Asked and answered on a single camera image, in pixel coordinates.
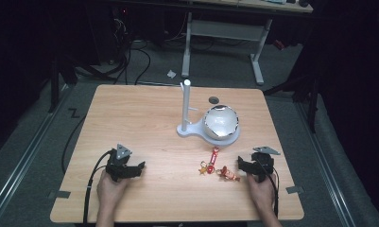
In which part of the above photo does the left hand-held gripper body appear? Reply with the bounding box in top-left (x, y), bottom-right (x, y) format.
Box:
top-left (105, 143), bottom-right (135, 183)

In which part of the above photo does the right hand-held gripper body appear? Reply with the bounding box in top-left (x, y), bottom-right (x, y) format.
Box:
top-left (247, 145), bottom-right (282, 184)

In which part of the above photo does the person's left hand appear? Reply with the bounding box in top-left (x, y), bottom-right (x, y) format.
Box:
top-left (95, 170), bottom-right (130, 210)

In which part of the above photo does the person's right hand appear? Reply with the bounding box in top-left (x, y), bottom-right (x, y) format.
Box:
top-left (246, 171), bottom-right (279, 217)

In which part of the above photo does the red gold wrapped candy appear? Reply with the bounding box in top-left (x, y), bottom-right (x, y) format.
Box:
top-left (215, 166), bottom-right (241, 183)

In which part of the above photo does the grey tape piece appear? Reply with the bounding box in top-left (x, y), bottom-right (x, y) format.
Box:
top-left (284, 185), bottom-right (305, 195)
top-left (47, 190), bottom-right (72, 200)

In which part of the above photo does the white stand with pole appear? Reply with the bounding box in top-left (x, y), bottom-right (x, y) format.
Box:
top-left (176, 79), bottom-right (242, 148)

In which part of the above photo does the background desk with grey legs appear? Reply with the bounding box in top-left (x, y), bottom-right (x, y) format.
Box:
top-left (108, 0), bottom-right (315, 87)

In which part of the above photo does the red strap keychain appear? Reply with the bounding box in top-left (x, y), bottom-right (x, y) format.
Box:
top-left (206, 147), bottom-right (220, 175)

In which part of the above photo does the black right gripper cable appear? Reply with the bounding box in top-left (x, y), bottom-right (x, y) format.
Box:
top-left (255, 159), bottom-right (280, 219)

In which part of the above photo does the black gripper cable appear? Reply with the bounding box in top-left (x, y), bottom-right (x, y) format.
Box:
top-left (82, 149), bottom-right (115, 226)
top-left (255, 159), bottom-right (280, 219)

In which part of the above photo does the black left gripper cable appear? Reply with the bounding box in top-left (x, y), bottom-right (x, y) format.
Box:
top-left (82, 149), bottom-right (115, 226)

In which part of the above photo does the black floor cable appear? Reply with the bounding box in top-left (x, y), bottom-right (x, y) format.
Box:
top-left (60, 114), bottom-right (88, 175)

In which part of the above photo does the metal floor rail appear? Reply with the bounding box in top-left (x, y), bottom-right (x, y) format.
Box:
top-left (295, 102), bottom-right (358, 227)
top-left (0, 84), bottom-right (74, 221)

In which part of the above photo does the bundle of black floor cables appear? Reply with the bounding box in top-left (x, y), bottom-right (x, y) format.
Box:
top-left (73, 12), bottom-right (152, 86)

